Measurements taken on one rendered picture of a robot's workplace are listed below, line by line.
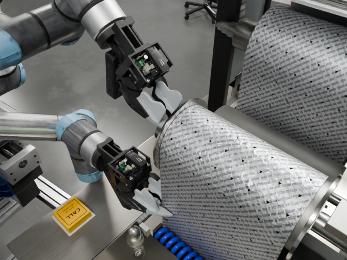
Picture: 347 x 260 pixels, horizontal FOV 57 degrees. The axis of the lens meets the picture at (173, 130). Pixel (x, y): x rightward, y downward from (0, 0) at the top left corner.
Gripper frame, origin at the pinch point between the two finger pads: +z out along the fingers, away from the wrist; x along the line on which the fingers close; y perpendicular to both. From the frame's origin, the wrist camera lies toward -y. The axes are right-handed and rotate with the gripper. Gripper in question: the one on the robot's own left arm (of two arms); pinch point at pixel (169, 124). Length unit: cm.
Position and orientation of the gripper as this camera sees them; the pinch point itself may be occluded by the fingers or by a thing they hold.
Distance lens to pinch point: 61.6
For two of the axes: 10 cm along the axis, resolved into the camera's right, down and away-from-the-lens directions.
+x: 6.7, -5.2, 5.3
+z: 5.7, 8.2, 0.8
